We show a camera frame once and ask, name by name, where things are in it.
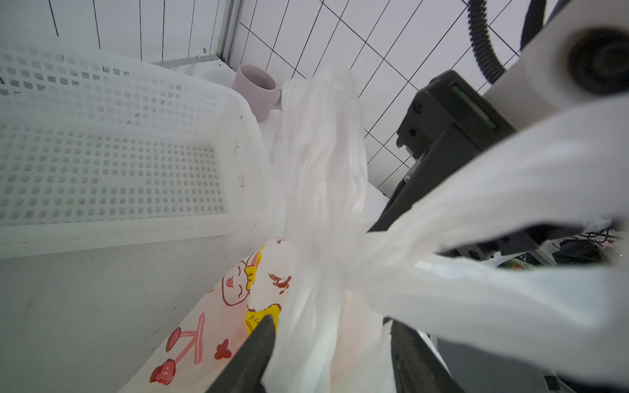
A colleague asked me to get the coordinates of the white bag cartoon print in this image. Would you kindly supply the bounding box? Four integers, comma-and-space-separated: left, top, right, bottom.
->
124, 69, 628, 392

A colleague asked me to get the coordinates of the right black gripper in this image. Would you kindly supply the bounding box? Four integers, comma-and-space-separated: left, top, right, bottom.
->
368, 68, 615, 261

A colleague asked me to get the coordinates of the pink ceramic mug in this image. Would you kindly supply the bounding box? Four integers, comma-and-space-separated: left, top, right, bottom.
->
232, 64, 282, 122

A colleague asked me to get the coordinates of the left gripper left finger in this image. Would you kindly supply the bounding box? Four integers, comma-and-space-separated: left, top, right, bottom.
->
206, 315, 276, 393

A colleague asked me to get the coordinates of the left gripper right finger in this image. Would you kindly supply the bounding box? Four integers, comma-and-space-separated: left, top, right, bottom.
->
391, 320, 464, 393

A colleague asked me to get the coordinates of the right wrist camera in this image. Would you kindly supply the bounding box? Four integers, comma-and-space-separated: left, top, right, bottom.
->
483, 1, 628, 130

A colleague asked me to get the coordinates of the white perforated plastic basket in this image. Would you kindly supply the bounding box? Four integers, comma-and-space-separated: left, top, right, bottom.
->
1, 39, 276, 258

